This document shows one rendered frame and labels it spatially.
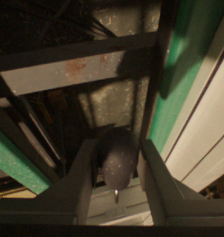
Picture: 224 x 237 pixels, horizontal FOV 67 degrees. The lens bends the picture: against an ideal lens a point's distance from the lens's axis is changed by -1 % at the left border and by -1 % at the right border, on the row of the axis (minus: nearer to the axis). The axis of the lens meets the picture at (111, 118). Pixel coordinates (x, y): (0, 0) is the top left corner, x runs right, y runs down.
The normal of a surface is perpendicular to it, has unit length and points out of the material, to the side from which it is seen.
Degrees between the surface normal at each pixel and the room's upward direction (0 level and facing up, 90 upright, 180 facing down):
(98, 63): 0
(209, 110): 90
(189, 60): 0
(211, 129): 90
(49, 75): 0
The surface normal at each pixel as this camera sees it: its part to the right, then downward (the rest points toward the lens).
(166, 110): 0.24, 0.76
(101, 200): -0.02, -0.62
